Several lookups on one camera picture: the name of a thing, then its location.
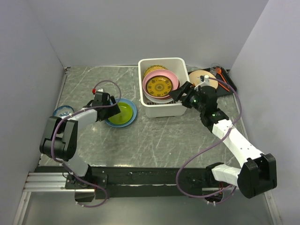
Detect orange plastic fork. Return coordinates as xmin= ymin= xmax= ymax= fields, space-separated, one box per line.
xmin=219 ymin=83 xmax=230 ymax=92

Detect blue white small bowl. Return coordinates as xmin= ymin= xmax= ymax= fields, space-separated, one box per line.
xmin=52 ymin=105 xmax=74 ymax=117

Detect round bamboo mat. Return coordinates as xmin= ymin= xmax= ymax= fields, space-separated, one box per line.
xmin=143 ymin=65 xmax=168 ymax=79

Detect clear plastic cup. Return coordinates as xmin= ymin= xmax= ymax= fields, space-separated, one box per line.
xmin=210 ymin=63 xmax=222 ymax=76

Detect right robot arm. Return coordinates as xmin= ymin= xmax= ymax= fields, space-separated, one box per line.
xmin=169 ymin=82 xmax=277 ymax=199

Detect blue yellow pattern plate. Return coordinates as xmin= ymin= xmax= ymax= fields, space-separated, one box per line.
xmin=145 ymin=76 xmax=173 ymax=98

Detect lime green plate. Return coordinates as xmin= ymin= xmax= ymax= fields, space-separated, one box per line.
xmin=108 ymin=102 xmax=133 ymax=125

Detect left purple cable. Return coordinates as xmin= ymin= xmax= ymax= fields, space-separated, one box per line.
xmin=50 ymin=80 xmax=122 ymax=209

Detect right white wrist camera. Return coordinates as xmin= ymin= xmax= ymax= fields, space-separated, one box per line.
xmin=199 ymin=75 xmax=210 ymax=87

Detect white plastic bin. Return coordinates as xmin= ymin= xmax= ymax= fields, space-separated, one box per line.
xmin=138 ymin=57 xmax=189 ymax=118

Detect red round plate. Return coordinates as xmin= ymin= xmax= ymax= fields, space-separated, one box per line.
xmin=153 ymin=96 xmax=173 ymax=101

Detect purple cable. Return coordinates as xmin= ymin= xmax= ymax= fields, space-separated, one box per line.
xmin=50 ymin=80 xmax=122 ymax=209
xmin=175 ymin=77 xmax=242 ymax=204

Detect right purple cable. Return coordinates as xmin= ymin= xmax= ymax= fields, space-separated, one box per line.
xmin=175 ymin=77 xmax=242 ymax=204

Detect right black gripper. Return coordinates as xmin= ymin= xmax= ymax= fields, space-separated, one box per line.
xmin=169 ymin=81 xmax=206 ymax=113

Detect white plate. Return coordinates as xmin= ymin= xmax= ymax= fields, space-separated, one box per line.
xmin=144 ymin=92 xmax=174 ymax=104

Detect orange plastic spoon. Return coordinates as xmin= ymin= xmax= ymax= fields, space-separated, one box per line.
xmin=218 ymin=73 xmax=230 ymax=89

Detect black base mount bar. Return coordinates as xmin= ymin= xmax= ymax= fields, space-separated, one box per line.
xmin=35 ymin=166 xmax=228 ymax=199

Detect pink plate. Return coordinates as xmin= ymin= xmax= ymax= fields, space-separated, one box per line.
xmin=142 ymin=70 xmax=180 ymax=93

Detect light blue plate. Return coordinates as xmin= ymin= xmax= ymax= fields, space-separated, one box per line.
xmin=105 ymin=98 xmax=137 ymax=128

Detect beige bird pattern plate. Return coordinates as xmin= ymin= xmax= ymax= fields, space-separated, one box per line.
xmin=189 ymin=70 xmax=218 ymax=89

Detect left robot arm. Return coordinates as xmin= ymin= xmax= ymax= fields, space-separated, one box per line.
xmin=39 ymin=90 xmax=120 ymax=188

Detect black tray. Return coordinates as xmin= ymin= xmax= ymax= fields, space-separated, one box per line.
xmin=187 ymin=67 xmax=238 ymax=98

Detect aluminium rail frame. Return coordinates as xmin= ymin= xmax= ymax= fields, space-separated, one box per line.
xmin=25 ymin=166 xmax=230 ymax=193

